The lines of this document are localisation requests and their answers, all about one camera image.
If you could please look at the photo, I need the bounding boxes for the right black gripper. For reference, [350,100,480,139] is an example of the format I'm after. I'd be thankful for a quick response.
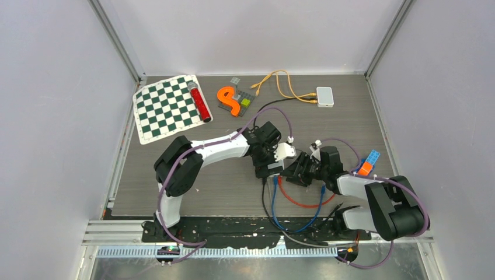
[280,152,329,187]

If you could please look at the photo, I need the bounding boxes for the red ethernet cable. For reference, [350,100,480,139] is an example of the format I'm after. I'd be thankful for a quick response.
[277,176,337,209]

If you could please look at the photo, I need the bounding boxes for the white network switch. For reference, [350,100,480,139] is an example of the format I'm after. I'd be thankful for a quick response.
[316,86,334,108]
[261,160,284,178]

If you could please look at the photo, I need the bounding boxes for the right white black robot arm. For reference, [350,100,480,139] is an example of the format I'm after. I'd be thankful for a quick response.
[281,146,430,241]

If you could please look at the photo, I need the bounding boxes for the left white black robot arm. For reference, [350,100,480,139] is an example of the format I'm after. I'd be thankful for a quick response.
[142,122,295,243]

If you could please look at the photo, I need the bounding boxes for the yellow-green lego brick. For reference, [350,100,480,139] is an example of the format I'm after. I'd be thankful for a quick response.
[240,99,251,108]

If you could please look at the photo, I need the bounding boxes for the grey lego baseplate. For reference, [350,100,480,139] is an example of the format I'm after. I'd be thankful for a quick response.
[218,90,256,117]

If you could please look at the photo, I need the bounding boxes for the blue orange lego bricks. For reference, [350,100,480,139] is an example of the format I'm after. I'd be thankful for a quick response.
[355,149,381,176]

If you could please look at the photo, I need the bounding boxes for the orange S-shaped toy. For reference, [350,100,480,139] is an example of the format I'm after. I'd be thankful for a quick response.
[217,86,240,117]

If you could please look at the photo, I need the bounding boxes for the grey lego tower piece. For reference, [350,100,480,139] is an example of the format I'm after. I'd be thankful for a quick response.
[231,77,240,101]

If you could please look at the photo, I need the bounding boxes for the red toy microphone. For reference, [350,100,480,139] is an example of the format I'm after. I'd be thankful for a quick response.
[187,81,212,123]

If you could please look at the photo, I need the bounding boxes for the green white chessboard mat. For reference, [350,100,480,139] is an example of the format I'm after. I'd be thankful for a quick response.
[133,75,206,145]

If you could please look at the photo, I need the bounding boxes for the black ethernet cable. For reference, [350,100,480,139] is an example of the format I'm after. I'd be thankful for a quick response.
[261,177,322,234]

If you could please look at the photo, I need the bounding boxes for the blue ethernet cable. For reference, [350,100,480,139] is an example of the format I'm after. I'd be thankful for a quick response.
[270,176,327,233]

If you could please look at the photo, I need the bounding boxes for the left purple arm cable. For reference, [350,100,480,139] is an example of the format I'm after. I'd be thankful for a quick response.
[156,106,295,264]

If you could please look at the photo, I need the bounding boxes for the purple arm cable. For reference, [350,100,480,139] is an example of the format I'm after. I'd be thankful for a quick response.
[319,138,431,270]
[156,106,295,264]

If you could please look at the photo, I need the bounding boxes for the black power cable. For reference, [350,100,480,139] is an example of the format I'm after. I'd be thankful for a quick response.
[252,97,310,128]

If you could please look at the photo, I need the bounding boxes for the yellow ethernet cable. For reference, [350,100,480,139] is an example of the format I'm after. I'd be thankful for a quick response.
[249,69,318,106]

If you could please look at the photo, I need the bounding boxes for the black mounting base plate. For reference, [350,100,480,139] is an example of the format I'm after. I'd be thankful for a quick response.
[141,216,371,249]

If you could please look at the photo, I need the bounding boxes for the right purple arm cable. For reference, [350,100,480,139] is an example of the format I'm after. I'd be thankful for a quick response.
[319,138,431,270]

